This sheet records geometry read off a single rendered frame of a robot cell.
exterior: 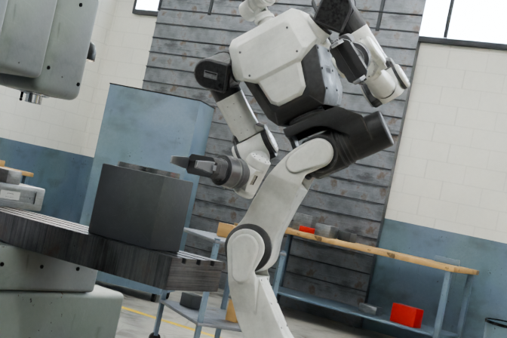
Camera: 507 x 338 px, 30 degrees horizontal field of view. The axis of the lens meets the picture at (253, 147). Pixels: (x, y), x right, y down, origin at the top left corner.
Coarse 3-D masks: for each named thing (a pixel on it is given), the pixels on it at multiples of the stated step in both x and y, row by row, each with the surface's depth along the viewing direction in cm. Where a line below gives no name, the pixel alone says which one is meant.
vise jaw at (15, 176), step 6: (0, 168) 281; (6, 168) 285; (0, 174) 280; (6, 174) 279; (12, 174) 281; (18, 174) 283; (0, 180) 280; (6, 180) 279; (12, 180) 281; (18, 180) 283
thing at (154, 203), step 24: (120, 168) 245; (144, 168) 247; (120, 192) 244; (144, 192) 239; (168, 192) 238; (96, 216) 247; (120, 216) 242; (144, 216) 238; (168, 216) 239; (120, 240) 241; (144, 240) 236; (168, 240) 241
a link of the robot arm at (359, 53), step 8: (336, 40) 239; (344, 40) 238; (336, 48) 239; (344, 48) 239; (352, 48) 238; (360, 48) 246; (336, 56) 240; (344, 56) 240; (352, 56) 239; (360, 56) 243; (368, 56) 246; (336, 64) 248; (344, 64) 239; (352, 64) 240; (360, 64) 239; (368, 64) 248; (344, 72) 240; (352, 72) 240; (360, 72) 239; (352, 80) 240
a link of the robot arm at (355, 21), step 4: (352, 0) 284; (352, 4) 280; (352, 8) 279; (356, 8) 281; (352, 12) 279; (356, 12) 279; (352, 16) 278; (356, 16) 279; (360, 16) 280; (348, 20) 278; (352, 20) 278; (356, 20) 278; (360, 20) 279; (348, 24) 278; (352, 24) 278; (356, 24) 278; (360, 24) 279; (364, 24) 280; (344, 28) 279; (348, 28) 278; (352, 28) 278; (356, 28) 278; (344, 32) 279; (348, 32) 279; (352, 32) 278
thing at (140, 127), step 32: (128, 96) 886; (160, 96) 880; (128, 128) 883; (160, 128) 877; (192, 128) 871; (96, 160) 886; (128, 160) 880; (160, 160) 874; (96, 192) 883; (192, 192) 908
